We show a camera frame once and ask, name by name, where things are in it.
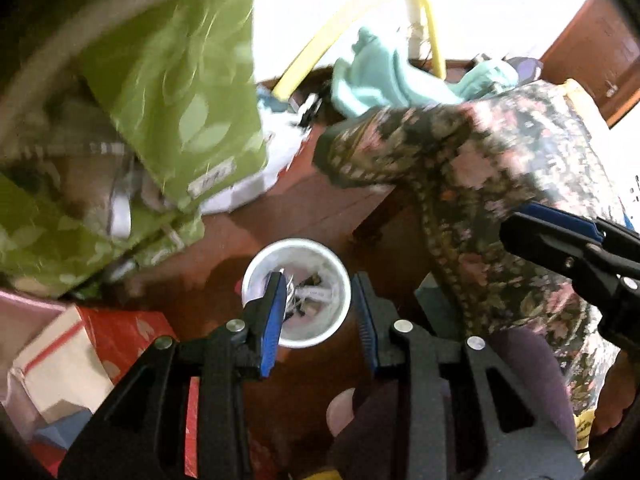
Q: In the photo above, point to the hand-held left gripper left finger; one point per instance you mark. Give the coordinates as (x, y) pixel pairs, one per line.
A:
(272, 320)

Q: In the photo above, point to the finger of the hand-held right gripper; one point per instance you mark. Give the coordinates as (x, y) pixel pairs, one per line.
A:
(565, 220)
(545, 245)

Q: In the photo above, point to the purple cloth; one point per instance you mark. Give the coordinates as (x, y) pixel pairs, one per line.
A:
(525, 375)

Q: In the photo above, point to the green leaf-print bag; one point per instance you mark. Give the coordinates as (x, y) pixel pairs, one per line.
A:
(190, 75)

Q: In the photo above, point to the brown wooden door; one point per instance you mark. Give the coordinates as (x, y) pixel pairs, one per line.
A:
(595, 55)

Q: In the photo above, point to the dark floral blanket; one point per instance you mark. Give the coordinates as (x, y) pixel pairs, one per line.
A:
(500, 170)

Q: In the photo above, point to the red box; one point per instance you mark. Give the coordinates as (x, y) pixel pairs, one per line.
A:
(135, 340)

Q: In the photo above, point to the white cardboard box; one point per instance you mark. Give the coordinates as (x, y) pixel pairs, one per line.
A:
(60, 370)

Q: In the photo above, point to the teal cloth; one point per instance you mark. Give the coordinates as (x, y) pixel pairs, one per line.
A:
(390, 80)

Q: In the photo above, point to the white cup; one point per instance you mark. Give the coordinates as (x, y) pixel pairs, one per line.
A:
(300, 320)

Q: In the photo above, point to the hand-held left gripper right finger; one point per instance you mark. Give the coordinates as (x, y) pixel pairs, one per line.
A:
(364, 320)

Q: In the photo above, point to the person's right forearm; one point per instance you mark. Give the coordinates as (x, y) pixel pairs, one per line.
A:
(617, 390)

